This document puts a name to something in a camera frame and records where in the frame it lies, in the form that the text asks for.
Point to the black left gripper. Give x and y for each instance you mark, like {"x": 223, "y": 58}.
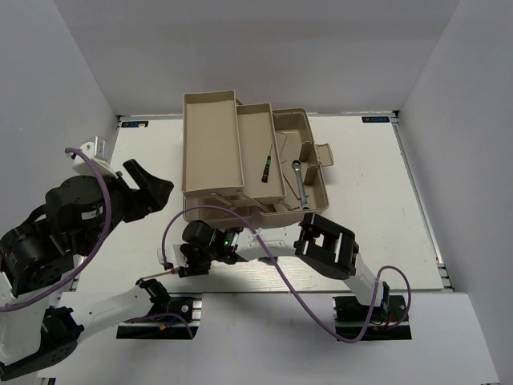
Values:
{"x": 152, "y": 196}

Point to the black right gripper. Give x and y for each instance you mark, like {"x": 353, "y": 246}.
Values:
{"x": 192, "y": 269}

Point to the beige toolbox with clear lid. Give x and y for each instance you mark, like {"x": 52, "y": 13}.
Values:
{"x": 225, "y": 145}

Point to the slim black green screwdriver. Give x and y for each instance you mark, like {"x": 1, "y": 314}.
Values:
{"x": 265, "y": 173}

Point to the large silver ratchet wrench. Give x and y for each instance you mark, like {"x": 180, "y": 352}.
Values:
{"x": 296, "y": 165}

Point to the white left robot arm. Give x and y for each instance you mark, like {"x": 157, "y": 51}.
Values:
{"x": 38, "y": 255}

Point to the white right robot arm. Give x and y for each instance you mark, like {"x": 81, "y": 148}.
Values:
{"x": 328, "y": 248}

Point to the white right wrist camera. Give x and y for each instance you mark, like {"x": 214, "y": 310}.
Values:
{"x": 171, "y": 257}

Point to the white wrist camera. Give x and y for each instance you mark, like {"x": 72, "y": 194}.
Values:
{"x": 171, "y": 257}
{"x": 96, "y": 150}

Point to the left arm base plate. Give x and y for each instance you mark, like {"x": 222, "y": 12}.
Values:
{"x": 176, "y": 320}

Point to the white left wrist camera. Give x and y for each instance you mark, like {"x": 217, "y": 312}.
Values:
{"x": 96, "y": 150}

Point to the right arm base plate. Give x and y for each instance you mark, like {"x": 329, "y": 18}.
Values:
{"x": 349, "y": 316}

